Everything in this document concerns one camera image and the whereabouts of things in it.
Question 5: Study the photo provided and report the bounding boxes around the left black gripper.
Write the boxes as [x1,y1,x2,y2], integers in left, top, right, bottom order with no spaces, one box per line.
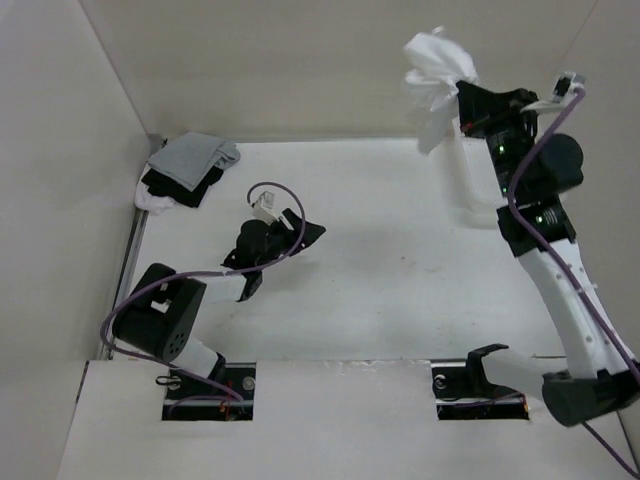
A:
[256,209,324,270]

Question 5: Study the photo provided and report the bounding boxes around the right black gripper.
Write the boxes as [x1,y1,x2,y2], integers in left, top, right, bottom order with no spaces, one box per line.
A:
[456,81,541,198]

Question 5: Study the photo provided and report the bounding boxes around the white tank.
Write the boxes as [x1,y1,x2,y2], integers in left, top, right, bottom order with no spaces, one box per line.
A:
[134,182,176,216]
[403,26,479,155]

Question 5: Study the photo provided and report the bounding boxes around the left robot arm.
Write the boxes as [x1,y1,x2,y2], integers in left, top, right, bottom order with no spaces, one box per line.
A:
[111,208,326,399]

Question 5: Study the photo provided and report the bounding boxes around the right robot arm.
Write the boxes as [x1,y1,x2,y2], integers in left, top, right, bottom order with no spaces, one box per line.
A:
[456,76,639,427]

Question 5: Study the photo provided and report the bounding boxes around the folded grey tank top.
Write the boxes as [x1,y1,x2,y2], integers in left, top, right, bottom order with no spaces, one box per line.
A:
[149,132,241,190]

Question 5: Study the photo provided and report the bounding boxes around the folded black tank top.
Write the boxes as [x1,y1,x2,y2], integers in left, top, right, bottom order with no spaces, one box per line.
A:
[142,167,224,208]

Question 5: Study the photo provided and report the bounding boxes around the folded white tank top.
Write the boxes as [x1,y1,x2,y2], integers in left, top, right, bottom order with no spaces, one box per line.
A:
[134,182,176,216]

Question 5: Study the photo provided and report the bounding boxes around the white plastic basket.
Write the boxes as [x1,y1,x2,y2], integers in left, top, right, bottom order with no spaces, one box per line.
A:
[453,124,504,230]

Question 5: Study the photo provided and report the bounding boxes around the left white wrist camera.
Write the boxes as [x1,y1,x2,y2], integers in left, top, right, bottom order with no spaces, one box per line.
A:
[251,191,278,225]

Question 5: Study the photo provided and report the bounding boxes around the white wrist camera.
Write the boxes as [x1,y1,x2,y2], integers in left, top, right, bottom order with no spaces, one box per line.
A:
[251,191,278,225]
[551,71,585,104]

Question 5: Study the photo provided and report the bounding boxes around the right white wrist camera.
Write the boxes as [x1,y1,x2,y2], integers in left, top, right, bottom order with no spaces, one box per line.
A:
[551,71,585,104]

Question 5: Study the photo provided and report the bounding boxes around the metal table edge rail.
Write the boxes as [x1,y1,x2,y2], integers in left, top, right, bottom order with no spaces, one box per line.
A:
[97,133,167,360]

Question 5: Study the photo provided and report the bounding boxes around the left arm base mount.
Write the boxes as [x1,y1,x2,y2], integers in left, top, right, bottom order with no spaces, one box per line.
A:
[155,363,257,422]

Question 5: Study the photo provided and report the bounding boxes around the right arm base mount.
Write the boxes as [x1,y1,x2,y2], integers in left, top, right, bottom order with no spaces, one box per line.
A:
[431,360,529,421]

